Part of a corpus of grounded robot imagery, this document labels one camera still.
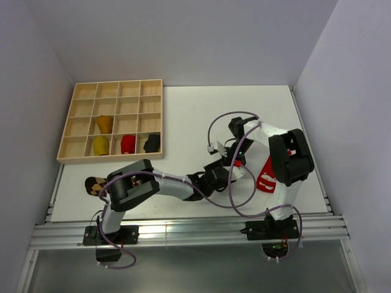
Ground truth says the mustard yellow striped sock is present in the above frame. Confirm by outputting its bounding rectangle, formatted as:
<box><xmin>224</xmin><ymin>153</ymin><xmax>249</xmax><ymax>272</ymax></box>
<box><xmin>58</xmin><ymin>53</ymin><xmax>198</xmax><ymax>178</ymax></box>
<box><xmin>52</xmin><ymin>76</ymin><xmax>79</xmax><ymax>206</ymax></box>
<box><xmin>96</xmin><ymin>115</ymin><xmax>113</xmax><ymax>134</ymax></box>

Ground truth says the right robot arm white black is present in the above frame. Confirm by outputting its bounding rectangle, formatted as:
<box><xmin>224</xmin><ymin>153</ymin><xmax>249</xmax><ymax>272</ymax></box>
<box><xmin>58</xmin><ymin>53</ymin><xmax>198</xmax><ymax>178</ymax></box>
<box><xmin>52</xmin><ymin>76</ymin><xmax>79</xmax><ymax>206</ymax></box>
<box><xmin>228</xmin><ymin>117</ymin><xmax>315</xmax><ymax>241</ymax></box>

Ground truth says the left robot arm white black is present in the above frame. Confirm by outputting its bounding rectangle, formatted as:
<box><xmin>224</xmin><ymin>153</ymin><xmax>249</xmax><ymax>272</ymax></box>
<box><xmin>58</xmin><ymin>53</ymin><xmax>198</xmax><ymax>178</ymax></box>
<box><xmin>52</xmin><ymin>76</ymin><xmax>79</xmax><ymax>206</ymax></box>
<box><xmin>97</xmin><ymin>159</ymin><xmax>237</xmax><ymax>244</ymax></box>

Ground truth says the red white fluffy sock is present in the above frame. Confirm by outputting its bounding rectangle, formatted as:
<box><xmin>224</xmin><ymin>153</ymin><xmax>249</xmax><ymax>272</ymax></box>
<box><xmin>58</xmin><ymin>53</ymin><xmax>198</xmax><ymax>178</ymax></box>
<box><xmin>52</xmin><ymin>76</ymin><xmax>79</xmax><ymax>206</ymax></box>
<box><xmin>256</xmin><ymin>156</ymin><xmax>277</xmax><ymax>194</ymax></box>

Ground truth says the rolled black sock in tray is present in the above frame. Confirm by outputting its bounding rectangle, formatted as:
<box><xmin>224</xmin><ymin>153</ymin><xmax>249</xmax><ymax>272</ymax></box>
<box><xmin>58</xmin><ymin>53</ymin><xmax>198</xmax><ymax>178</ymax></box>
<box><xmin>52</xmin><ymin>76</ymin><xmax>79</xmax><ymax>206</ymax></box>
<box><xmin>143</xmin><ymin>133</ymin><xmax>161</xmax><ymax>153</ymax></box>

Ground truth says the rolled red sock in tray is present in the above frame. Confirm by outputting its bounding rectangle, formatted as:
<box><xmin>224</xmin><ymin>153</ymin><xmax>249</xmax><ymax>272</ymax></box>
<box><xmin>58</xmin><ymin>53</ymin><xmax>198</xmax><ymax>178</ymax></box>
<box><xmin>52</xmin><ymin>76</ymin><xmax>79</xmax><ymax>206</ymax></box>
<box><xmin>120</xmin><ymin>134</ymin><xmax>136</xmax><ymax>154</ymax></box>

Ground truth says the wooden compartment tray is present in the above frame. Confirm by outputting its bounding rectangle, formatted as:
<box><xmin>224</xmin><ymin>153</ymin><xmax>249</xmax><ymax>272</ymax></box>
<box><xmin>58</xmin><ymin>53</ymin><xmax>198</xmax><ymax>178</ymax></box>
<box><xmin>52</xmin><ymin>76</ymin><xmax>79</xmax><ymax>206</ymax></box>
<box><xmin>57</xmin><ymin>79</ymin><xmax>164</xmax><ymax>164</ymax></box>

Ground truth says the rolled mustard sock in tray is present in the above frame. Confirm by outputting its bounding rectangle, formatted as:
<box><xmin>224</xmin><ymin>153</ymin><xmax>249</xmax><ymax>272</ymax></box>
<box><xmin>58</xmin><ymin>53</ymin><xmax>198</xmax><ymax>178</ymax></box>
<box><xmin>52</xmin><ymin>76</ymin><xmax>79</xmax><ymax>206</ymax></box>
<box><xmin>93</xmin><ymin>136</ymin><xmax>109</xmax><ymax>156</ymax></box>

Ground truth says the brown argyle sock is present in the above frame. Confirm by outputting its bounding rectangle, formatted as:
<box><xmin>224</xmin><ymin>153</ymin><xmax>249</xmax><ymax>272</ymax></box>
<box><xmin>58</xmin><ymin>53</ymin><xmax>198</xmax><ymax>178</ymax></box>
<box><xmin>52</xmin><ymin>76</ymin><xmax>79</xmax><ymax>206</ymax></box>
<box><xmin>84</xmin><ymin>176</ymin><xmax>141</xmax><ymax>197</ymax></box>

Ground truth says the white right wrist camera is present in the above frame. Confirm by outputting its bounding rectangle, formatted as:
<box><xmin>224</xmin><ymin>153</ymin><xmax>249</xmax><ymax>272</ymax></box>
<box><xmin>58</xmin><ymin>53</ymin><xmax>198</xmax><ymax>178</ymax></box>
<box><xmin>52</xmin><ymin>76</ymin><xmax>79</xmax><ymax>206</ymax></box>
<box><xmin>207</xmin><ymin>141</ymin><xmax>227</xmax><ymax>157</ymax></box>

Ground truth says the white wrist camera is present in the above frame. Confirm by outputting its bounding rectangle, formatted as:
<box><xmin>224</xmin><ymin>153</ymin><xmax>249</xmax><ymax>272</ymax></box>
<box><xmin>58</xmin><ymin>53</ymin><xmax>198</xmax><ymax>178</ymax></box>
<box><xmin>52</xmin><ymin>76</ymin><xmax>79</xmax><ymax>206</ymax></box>
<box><xmin>224</xmin><ymin>161</ymin><xmax>245</xmax><ymax>182</ymax></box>
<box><xmin>207</xmin><ymin>141</ymin><xmax>227</xmax><ymax>157</ymax></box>

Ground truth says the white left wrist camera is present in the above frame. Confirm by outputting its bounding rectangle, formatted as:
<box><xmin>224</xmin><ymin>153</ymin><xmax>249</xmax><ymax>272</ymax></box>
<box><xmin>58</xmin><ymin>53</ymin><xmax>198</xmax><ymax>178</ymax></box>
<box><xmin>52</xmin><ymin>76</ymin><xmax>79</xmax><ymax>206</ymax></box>
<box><xmin>224</xmin><ymin>161</ymin><xmax>245</xmax><ymax>182</ymax></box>

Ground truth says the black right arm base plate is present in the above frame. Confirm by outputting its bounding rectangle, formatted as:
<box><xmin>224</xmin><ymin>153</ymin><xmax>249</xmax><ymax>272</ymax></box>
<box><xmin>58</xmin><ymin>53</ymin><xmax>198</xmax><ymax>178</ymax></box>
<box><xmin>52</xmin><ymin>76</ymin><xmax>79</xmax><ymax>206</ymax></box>
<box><xmin>240</xmin><ymin>220</ymin><xmax>299</xmax><ymax>241</ymax></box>

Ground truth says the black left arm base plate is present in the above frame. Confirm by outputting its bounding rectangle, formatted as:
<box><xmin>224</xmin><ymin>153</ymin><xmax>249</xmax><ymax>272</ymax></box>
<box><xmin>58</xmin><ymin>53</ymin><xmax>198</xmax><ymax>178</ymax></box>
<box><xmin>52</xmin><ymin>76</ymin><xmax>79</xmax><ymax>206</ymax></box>
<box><xmin>82</xmin><ymin>225</ymin><xmax>139</xmax><ymax>246</ymax></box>

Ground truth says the aluminium rail frame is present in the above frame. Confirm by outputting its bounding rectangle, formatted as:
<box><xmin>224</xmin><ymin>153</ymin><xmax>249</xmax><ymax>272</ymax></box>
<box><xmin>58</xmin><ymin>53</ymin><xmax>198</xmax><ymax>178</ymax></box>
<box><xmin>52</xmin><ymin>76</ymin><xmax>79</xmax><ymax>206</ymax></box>
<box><xmin>16</xmin><ymin>85</ymin><xmax>367</xmax><ymax>292</ymax></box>

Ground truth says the black box under rail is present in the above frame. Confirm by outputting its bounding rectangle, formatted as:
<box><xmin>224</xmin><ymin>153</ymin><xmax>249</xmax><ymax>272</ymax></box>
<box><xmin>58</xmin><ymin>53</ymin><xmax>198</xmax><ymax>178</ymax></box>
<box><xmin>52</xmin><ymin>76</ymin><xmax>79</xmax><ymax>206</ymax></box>
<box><xmin>95</xmin><ymin>248</ymin><xmax>122</xmax><ymax>263</ymax></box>

